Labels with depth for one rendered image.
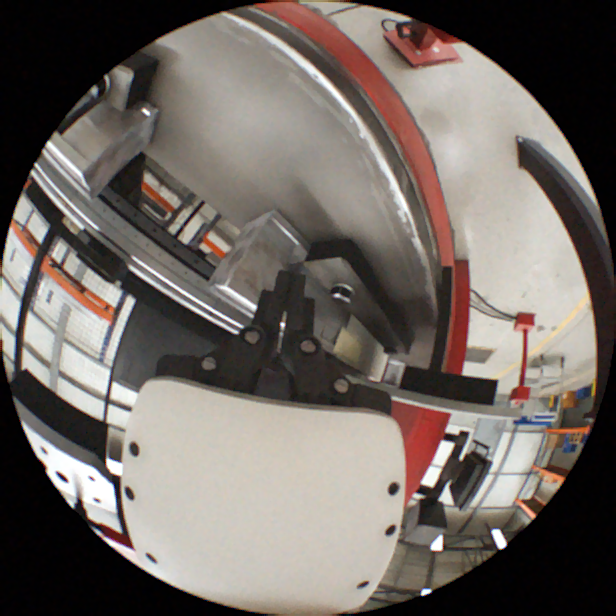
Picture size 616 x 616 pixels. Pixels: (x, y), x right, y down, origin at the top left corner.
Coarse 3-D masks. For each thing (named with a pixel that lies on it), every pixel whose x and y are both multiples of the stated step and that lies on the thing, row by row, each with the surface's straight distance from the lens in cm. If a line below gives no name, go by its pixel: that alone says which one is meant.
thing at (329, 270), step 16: (320, 256) 20; (336, 256) 19; (352, 256) 20; (320, 272) 21; (336, 272) 20; (352, 272) 20; (368, 272) 22; (368, 288) 22; (352, 304) 26; (368, 304) 24; (384, 304) 26; (368, 320) 29; (384, 320) 28; (384, 336) 34; (400, 336) 35; (400, 352) 42
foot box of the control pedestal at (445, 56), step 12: (384, 36) 95; (396, 36) 92; (396, 48) 94; (408, 48) 91; (444, 48) 93; (408, 60) 91; (420, 60) 90; (432, 60) 91; (444, 60) 97; (456, 60) 104
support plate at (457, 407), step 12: (372, 384) 23; (396, 396) 22; (408, 396) 21; (420, 396) 21; (432, 396) 21; (432, 408) 32; (444, 408) 21; (456, 408) 21; (468, 408) 21; (480, 408) 21; (492, 408) 22; (504, 408) 22; (516, 408) 23
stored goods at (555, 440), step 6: (582, 432) 699; (552, 438) 837; (558, 438) 819; (564, 438) 846; (570, 438) 731; (576, 438) 717; (582, 438) 787; (546, 444) 859; (552, 444) 831; (558, 444) 831; (564, 444) 804; (570, 444) 781; (576, 444) 801; (564, 450) 798; (570, 450) 780
